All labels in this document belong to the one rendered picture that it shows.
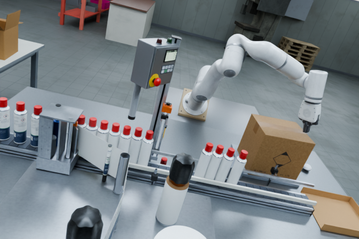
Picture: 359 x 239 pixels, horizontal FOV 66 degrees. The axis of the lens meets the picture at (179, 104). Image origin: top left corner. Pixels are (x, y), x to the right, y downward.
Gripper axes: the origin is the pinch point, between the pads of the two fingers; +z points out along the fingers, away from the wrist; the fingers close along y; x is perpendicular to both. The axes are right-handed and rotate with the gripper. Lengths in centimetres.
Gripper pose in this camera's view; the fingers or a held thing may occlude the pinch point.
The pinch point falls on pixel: (306, 128)
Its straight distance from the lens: 165.3
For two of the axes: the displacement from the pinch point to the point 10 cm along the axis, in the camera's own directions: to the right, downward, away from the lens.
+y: 5.3, 2.9, -8.0
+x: 8.5, -1.1, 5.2
